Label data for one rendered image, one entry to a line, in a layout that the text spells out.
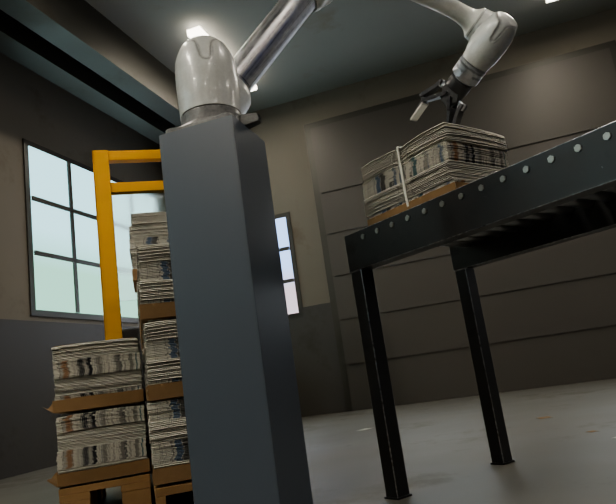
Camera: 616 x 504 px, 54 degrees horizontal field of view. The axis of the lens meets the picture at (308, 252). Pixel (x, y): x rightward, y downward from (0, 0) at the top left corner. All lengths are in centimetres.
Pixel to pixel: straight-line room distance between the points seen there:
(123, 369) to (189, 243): 88
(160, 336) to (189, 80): 73
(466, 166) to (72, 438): 153
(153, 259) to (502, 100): 498
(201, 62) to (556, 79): 517
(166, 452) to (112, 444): 43
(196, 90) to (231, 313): 56
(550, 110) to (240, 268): 523
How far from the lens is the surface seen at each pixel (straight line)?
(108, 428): 221
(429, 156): 181
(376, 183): 197
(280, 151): 673
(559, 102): 636
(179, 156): 148
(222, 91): 155
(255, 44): 188
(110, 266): 357
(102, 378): 221
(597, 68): 651
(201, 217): 141
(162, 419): 180
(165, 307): 182
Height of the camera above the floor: 37
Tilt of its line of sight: 12 degrees up
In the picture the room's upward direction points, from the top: 8 degrees counter-clockwise
